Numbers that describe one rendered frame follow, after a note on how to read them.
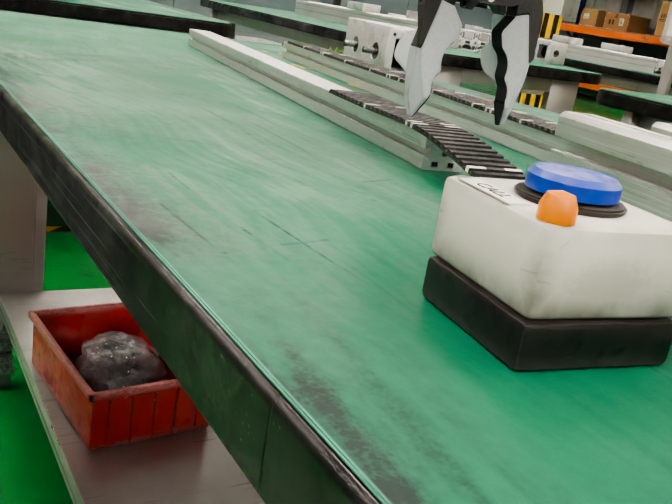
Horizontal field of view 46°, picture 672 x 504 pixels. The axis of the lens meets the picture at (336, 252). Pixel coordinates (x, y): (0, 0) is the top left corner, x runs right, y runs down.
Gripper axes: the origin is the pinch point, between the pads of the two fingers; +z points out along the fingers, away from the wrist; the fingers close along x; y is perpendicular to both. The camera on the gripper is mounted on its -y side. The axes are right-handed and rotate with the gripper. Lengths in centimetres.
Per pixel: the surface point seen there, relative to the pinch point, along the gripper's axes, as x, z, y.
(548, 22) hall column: -482, -17, 642
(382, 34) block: -28, -2, 77
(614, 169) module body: 3.9, -0.6, -23.0
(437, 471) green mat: 23.5, 5.5, -40.2
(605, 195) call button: 13.0, -1.3, -32.6
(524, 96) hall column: -472, 59, 640
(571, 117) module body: 4.9, -2.7, -19.7
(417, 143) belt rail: 2.0, 3.6, 2.9
